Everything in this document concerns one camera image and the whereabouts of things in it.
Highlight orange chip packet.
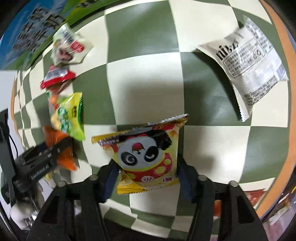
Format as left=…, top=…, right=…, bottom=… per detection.
left=43, top=125, right=77, bottom=171

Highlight yellow panda snack packet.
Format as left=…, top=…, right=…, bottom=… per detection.
left=91, top=113, right=189, bottom=195

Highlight red small candy packet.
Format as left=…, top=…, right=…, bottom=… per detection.
left=40, top=64, right=76, bottom=89

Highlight green candy ball packet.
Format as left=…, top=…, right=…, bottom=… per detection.
left=48, top=92, right=85, bottom=141

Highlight white printed snack packet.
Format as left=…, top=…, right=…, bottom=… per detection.
left=197, top=16, right=288, bottom=121

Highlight white red small snack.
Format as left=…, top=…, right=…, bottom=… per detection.
left=51, top=23, right=94, bottom=66

